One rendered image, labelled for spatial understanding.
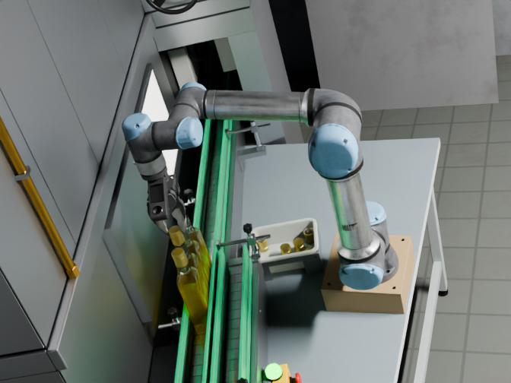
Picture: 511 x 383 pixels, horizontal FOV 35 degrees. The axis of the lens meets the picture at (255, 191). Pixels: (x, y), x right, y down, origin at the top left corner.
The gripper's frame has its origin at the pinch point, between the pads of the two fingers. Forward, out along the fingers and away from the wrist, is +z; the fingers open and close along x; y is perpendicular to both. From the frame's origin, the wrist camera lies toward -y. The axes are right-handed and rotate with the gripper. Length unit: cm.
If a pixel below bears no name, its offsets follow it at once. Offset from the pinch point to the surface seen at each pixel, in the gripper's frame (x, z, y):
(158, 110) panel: 11, -1, 67
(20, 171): 14, -51, -37
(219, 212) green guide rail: -4.8, 22.6, 35.7
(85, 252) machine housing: 12.8, -20.5, -28.4
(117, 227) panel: 11.8, -10.3, -7.1
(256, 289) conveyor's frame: -15.2, 30.6, 5.1
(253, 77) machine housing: -18, 13, 103
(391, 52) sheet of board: -78, 85, 235
